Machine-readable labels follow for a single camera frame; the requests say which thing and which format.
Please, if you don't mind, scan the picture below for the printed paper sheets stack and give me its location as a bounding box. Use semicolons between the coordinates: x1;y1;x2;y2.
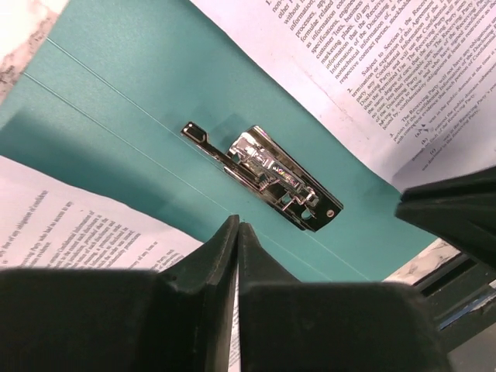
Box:
196;1;495;190

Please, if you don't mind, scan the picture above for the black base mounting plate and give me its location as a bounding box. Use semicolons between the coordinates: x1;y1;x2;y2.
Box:
414;253;495;351

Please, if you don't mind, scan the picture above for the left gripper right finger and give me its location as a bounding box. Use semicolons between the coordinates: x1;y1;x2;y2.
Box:
237;222;298;371

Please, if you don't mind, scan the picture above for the single printed paper sheet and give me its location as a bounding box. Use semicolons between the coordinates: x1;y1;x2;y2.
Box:
1;158;239;371

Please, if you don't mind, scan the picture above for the metal folder clip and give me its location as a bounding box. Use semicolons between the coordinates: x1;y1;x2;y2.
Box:
181;122;343;233

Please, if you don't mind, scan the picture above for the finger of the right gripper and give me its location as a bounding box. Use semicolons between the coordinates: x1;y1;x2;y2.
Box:
395;167;495;267

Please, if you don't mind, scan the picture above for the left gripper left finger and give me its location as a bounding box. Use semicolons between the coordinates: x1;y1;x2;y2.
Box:
158;215;239;371

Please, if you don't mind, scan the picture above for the teal paper folder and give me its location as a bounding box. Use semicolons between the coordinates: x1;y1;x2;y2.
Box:
1;1;454;283

